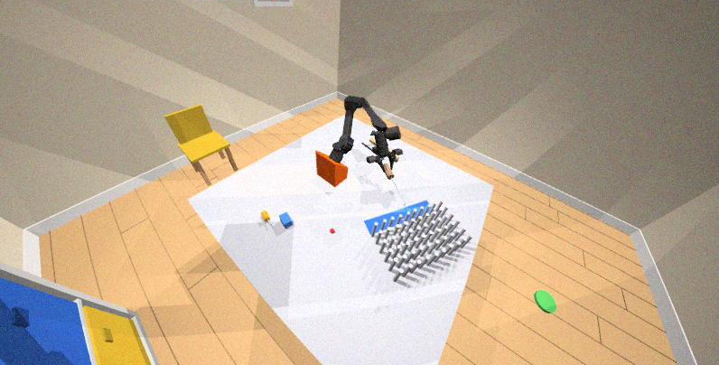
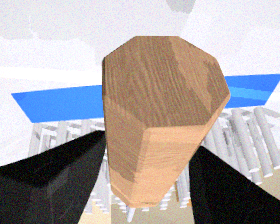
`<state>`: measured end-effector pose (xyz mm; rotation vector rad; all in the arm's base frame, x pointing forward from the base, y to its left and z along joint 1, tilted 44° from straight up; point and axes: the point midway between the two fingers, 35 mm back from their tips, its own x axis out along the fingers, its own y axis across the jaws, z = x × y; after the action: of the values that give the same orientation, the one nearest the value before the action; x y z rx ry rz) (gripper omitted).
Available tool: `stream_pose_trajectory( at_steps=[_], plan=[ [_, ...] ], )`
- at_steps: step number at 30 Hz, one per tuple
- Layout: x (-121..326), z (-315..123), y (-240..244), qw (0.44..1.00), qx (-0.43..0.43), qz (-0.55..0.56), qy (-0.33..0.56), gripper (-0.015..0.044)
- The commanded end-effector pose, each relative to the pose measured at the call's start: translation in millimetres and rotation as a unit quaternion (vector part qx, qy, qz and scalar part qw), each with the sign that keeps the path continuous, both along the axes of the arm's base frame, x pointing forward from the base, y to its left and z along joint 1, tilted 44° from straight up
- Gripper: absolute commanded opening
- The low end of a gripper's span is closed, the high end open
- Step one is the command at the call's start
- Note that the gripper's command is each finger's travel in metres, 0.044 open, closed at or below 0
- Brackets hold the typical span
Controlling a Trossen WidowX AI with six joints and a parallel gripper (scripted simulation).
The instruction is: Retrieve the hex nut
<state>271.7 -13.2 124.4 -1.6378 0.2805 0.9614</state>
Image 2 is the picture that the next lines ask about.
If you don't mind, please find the blue flat strip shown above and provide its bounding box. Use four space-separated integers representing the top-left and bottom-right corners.
11 73 280 123

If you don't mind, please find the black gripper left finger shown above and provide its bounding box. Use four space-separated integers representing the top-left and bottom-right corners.
0 129 105 224

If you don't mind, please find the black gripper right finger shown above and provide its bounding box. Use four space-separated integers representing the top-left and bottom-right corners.
188 145 280 224

